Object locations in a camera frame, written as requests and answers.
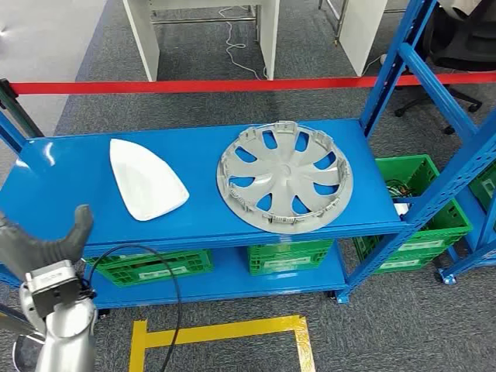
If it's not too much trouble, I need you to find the grey robot torso shell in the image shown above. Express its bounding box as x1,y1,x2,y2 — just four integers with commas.
0,301,45,372

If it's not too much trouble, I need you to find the grey wheel cover hubcap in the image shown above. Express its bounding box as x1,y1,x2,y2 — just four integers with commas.
215,120,354,236

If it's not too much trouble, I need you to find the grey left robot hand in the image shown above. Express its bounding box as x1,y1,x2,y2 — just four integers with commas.
0,204,95,282

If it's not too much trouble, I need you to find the white floor cable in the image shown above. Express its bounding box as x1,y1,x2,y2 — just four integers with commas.
217,5,269,81

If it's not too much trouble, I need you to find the white desk with metal bars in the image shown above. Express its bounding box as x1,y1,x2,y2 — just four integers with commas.
122,0,281,83

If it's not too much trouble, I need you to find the steel barrier post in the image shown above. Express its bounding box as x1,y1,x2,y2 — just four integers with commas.
0,78,44,140

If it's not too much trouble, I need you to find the white desk side panel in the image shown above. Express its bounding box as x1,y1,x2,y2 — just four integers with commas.
318,0,389,78

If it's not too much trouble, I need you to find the white triangular plastic part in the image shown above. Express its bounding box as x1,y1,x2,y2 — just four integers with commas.
109,138,190,222

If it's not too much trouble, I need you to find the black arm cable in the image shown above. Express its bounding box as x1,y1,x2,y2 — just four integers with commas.
85,244,183,372

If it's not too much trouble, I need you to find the black office chair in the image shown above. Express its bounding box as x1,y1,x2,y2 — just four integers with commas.
394,0,496,137

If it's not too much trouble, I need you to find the red barrier belt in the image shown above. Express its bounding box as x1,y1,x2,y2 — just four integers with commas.
8,71,496,97

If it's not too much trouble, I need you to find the tangled cable bundle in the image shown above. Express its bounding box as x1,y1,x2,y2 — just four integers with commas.
386,178,412,199

